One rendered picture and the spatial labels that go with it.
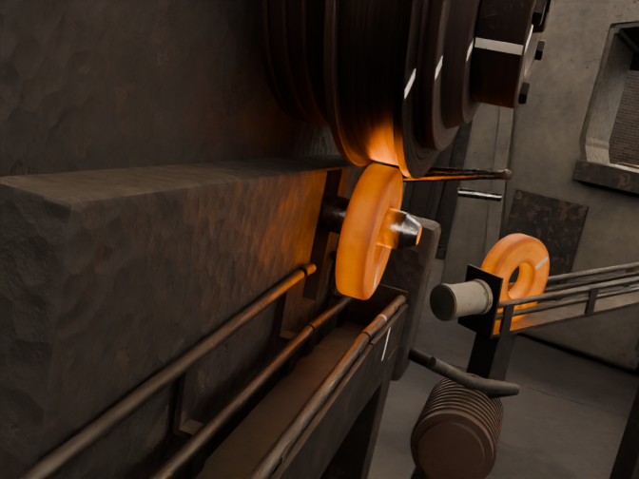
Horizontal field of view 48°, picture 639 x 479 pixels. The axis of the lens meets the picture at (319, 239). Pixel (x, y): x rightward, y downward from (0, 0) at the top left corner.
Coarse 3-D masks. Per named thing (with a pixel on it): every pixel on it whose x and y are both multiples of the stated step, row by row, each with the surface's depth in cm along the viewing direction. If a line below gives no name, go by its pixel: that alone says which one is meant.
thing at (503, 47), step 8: (480, 40) 65; (488, 40) 65; (528, 40) 65; (488, 48) 66; (496, 48) 65; (504, 48) 65; (512, 48) 65; (520, 48) 64; (440, 64) 64; (408, 88) 62
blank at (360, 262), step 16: (368, 176) 77; (384, 176) 77; (400, 176) 82; (368, 192) 76; (384, 192) 76; (400, 192) 85; (352, 208) 75; (368, 208) 75; (384, 208) 78; (352, 224) 75; (368, 224) 74; (352, 240) 75; (368, 240) 74; (352, 256) 75; (368, 256) 76; (384, 256) 85; (336, 272) 77; (352, 272) 76; (368, 272) 78; (352, 288) 78; (368, 288) 81
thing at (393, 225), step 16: (320, 208) 81; (336, 208) 81; (320, 224) 82; (336, 224) 81; (384, 224) 79; (400, 224) 79; (416, 224) 80; (384, 240) 80; (400, 240) 79; (416, 240) 80
